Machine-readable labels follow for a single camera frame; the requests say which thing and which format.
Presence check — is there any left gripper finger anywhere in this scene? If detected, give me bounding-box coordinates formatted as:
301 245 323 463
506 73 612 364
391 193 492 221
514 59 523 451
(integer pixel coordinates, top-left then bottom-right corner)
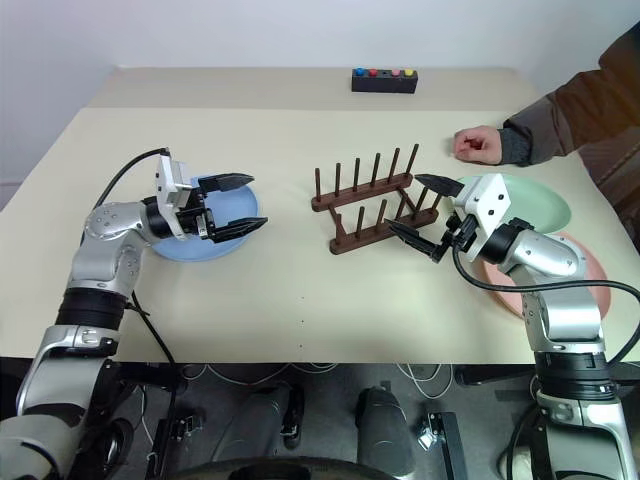
211 217 269 245
198 171 256 195

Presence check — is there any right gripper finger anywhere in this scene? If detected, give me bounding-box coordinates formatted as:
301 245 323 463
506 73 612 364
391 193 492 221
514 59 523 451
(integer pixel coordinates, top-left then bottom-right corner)
383 217 442 259
413 173 467 199

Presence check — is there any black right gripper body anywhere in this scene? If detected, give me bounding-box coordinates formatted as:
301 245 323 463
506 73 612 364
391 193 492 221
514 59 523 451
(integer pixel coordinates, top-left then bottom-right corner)
429 209 482 265

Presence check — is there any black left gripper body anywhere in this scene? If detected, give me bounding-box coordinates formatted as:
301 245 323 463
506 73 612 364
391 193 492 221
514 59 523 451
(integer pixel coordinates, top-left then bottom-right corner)
174 178 219 244

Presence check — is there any blue plate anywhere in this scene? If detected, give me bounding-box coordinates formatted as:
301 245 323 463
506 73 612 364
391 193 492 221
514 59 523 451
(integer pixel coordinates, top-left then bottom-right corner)
147 173 262 264

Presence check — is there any green plate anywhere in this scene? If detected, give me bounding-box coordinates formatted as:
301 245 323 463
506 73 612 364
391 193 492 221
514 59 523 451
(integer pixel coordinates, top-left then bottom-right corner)
452 173 572 235

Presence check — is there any salmon red plate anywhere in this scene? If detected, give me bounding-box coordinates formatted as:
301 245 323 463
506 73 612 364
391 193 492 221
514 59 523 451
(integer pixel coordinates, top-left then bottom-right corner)
480 230 612 319

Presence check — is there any wooden dish rack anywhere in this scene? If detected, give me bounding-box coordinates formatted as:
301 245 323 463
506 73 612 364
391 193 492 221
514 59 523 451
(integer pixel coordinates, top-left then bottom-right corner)
310 143 441 256

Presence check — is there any person's bare hand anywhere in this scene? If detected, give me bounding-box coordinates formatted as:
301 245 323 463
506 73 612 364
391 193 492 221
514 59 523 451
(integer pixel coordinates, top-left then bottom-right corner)
452 125 505 166

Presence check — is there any black button box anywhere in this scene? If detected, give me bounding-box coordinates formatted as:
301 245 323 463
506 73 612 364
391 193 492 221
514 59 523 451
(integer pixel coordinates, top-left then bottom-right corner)
351 67 419 95

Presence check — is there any brown jacket torso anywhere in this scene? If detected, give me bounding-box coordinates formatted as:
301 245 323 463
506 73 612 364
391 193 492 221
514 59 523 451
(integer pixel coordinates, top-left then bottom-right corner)
579 134 640 226

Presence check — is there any dark rounded shape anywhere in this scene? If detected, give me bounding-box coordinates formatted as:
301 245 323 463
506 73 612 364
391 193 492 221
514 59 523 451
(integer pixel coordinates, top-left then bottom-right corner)
355 387 417 477

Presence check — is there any white shoe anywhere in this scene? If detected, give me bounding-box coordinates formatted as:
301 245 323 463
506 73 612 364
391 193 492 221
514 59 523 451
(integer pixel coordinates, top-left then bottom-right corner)
508 442 535 480

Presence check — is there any black round wheel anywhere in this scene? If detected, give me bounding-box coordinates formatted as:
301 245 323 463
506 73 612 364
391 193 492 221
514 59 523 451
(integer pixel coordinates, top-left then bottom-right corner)
93 418 135 477

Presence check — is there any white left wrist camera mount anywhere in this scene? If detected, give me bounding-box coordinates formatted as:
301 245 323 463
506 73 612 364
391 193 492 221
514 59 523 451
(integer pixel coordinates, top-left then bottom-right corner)
153 153 195 241

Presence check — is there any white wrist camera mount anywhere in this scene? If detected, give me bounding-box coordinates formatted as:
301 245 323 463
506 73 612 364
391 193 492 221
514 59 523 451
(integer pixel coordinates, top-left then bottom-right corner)
452 173 514 239
153 153 195 241

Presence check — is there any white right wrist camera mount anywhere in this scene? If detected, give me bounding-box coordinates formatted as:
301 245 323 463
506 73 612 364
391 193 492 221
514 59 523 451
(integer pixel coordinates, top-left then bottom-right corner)
452 173 514 239

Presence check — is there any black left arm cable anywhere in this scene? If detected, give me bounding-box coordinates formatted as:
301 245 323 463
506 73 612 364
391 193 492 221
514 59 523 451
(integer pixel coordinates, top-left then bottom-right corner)
93 146 181 471

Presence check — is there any white floor cable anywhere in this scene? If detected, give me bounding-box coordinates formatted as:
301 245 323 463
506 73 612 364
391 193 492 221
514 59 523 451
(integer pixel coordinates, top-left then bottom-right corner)
397 363 454 401
197 363 344 390

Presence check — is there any black table frame bar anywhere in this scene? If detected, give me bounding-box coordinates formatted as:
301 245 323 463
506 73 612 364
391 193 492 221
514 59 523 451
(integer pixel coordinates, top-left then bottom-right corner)
104 362 190 395
453 364 540 389

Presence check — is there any black bracket with metal clamp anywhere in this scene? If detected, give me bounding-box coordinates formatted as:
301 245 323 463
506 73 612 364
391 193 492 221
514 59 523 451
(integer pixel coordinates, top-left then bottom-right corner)
148 408 207 472
415 411 467 480

